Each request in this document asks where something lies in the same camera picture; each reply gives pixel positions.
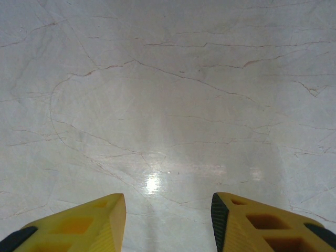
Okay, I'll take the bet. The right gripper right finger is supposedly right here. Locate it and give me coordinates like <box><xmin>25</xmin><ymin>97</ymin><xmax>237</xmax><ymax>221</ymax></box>
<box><xmin>211</xmin><ymin>192</ymin><xmax>336</xmax><ymax>252</ymax></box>

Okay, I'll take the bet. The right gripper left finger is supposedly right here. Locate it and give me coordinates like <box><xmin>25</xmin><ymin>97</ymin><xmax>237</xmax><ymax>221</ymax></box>
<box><xmin>0</xmin><ymin>193</ymin><xmax>127</xmax><ymax>252</ymax></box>

